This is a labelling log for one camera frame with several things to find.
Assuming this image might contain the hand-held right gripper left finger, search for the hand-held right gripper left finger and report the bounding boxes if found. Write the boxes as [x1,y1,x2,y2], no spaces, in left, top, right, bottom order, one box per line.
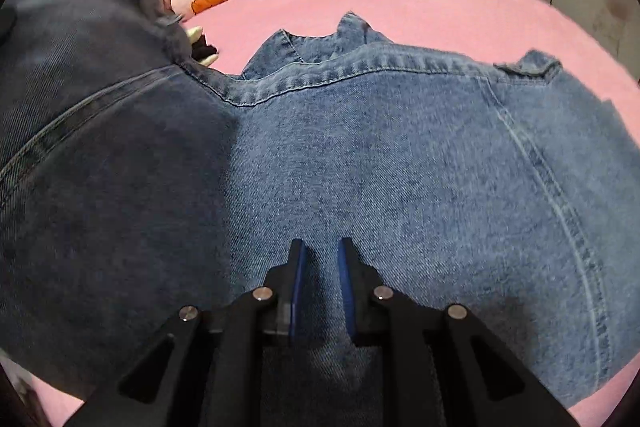
[65,238,307,427]

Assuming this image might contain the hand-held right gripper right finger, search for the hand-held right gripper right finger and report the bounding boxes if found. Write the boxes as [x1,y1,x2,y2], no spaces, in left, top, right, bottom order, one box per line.
[337,236,577,427]

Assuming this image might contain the blue denim jeans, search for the blue denim jeans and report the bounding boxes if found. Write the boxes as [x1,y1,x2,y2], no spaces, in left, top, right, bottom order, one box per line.
[0,0,640,419]

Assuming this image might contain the light green black garment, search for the light green black garment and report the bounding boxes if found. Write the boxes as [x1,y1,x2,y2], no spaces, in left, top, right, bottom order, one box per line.
[182,25,221,68]

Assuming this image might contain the pink bed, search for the pink bed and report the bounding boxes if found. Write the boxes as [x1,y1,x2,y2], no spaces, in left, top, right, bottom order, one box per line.
[0,0,640,427]

